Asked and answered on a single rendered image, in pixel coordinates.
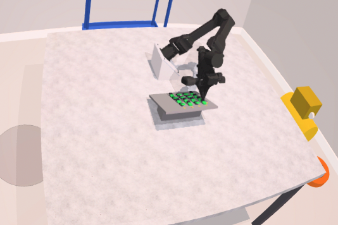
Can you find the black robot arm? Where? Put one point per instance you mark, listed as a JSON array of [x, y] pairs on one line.
[[213, 57]]

